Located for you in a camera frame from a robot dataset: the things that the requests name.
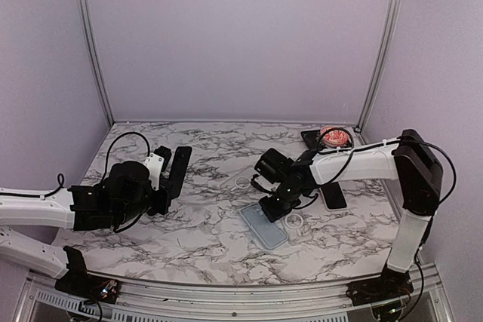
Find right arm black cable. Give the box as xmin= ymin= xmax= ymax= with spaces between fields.
xmin=294 ymin=136 xmax=457 ymax=210

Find clear magsafe phone case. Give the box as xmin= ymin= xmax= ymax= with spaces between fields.
xmin=283 ymin=213 xmax=312 ymax=246

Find right aluminium frame post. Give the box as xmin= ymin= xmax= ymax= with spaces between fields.
xmin=356 ymin=0 xmax=401 ymax=132

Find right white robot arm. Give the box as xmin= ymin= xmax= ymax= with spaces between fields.
xmin=254 ymin=129 xmax=443 ymax=298

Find aluminium frame post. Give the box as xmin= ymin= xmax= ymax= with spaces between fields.
xmin=77 ymin=0 xmax=115 ymax=128
xmin=356 ymin=0 xmax=401 ymax=132

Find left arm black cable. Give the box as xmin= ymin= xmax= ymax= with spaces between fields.
xmin=41 ymin=132 xmax=152 ymax=235

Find front aluminium rail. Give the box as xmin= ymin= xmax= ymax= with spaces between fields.
xmin=13 ymin=265 xmax=454 ymax=321

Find blue phone case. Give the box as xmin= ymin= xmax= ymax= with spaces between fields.
xmin=239 ymin=203 xmax=288 ymax=250

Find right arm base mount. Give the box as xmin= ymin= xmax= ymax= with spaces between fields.
xmin=346 ymin=265 xmax=414 ymax=306

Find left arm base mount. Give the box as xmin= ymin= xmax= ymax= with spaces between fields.
xmin=54 ymin=246 xmax=120 ymax=304

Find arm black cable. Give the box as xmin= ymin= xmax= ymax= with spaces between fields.
xmin=41 ymin=132 xmax=152 ymax=235
xmin=294 ymin=136 xmax=457 ymax=210

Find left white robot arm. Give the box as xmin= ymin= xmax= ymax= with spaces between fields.
xmin=1 ymin=161 xmax=184 ymax=296

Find black smartphone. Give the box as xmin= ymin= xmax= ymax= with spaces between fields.
xmin=321 ymin=182 xmax=347 ymax=210

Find pink smartphone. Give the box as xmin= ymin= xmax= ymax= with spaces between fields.
xmin=167 ymin=146 xmax=192 ymax=199

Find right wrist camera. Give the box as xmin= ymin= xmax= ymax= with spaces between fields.
xmin=250 ymin=174 xmax=273 ymax=195

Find black patterned tray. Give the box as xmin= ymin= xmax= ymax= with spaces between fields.
xmin=300 ymin=129 xmax=358 ymax=152

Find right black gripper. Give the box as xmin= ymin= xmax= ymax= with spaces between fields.
xmin=257 ymin=183 xmax=303 ymax=224

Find red patterned bowl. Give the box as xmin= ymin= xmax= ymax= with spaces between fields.
xmin=320 ymin=126 xmax=350 ymax=148

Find left aluminium frame post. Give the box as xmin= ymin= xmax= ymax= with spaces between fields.
xmin=77 ymin=0 xmax=115 ymax=128

